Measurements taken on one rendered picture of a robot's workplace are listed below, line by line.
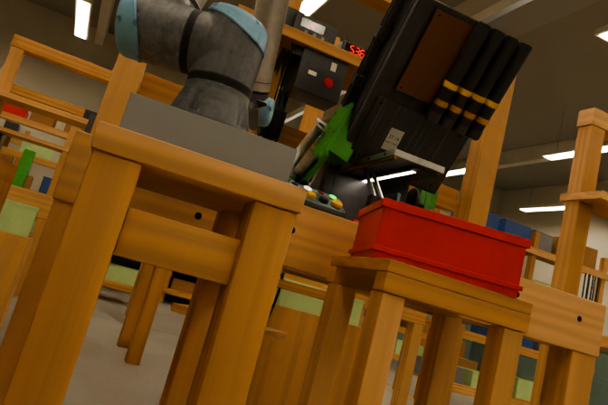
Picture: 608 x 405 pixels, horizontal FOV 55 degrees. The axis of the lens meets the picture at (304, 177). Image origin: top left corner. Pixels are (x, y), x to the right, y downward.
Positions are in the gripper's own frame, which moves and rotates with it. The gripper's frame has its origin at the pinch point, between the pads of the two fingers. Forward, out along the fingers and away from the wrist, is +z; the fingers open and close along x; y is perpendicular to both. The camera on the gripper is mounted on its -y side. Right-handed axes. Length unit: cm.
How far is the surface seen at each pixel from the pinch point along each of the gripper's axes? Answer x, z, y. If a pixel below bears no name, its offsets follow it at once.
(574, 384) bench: -84, 2, 89
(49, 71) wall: -112, -1046, -218
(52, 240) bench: 36.0, -19.0, 19.9
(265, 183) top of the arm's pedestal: 10.2, 29.1, 15.3
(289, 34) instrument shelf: -51, -60, -27
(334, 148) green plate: -43, -33, 13
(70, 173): 30.3, -18.6, 7.3
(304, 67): -55, -60, -16
